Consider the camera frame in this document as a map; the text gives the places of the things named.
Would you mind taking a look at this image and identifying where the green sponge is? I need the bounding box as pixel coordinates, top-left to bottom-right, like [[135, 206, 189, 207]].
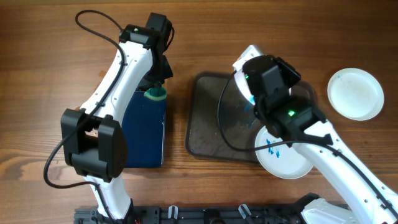
[[144, 86, 167, 101]]

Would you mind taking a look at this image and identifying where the white plate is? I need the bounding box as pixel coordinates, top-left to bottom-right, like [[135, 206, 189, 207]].
[[327, 68, 384, 121], [256, 145, 313, 179], [233, 68, 292, 110]]

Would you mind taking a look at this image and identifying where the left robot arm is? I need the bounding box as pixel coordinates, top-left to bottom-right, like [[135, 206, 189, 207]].
[[54, 12, 175, 223]]

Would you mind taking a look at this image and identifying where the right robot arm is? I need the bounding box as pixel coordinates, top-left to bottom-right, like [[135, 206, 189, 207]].
[[242, 55, 397, 223]]

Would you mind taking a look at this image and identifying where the blue water tray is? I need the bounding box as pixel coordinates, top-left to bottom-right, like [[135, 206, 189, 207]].
[[122, 91, 166, 168]]

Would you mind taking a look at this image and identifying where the dark brown serving tray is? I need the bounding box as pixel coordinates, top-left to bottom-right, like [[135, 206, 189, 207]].
[[185, 71, 317, 164]]

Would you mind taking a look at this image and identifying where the left black cable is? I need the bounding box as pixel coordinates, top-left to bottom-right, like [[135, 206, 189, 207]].
[[42, 9, 127, 218]]

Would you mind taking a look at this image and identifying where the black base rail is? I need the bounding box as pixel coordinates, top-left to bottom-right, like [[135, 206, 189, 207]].
[[73, 205, 305, 224]]

